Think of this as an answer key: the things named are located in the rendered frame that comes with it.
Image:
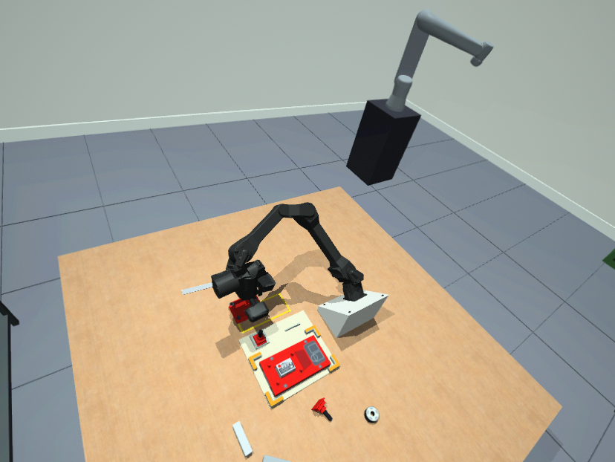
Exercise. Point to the red hollow shell with corner holes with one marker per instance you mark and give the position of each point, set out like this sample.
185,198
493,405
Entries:
237,309

